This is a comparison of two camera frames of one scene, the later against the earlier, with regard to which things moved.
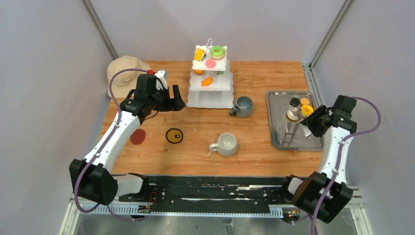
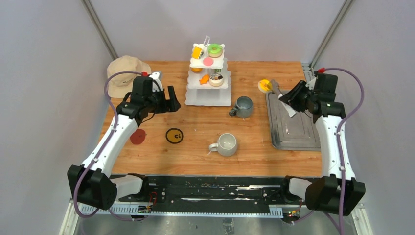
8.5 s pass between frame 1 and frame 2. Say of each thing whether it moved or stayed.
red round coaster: stayed
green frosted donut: moved
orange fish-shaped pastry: moved
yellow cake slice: moved
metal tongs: moved
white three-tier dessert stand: stayed
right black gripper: moved
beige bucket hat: stayed
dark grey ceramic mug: stayed
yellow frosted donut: moved
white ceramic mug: stayed
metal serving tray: stayed
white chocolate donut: moved
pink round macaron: moved
